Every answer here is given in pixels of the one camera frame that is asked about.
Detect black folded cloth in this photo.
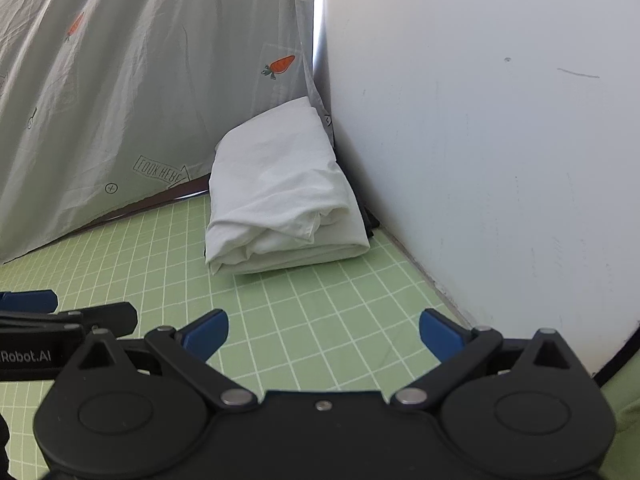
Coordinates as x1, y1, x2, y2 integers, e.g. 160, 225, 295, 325
357, 204, 379, 242

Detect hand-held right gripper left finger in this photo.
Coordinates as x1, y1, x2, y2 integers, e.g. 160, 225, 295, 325
61, 309, 259, 407

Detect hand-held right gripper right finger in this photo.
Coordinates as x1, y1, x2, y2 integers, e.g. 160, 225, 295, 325
390, 309, 587, 407

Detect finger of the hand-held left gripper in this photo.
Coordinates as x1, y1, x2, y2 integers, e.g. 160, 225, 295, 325
0, 289, 59, 314
0, 302, 139, 342

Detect grey printed sheet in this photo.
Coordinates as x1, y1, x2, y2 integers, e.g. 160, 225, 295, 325
0, 0, 337, 267

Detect white shirt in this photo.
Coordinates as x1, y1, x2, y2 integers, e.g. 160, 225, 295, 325
203, 95, 372, 276

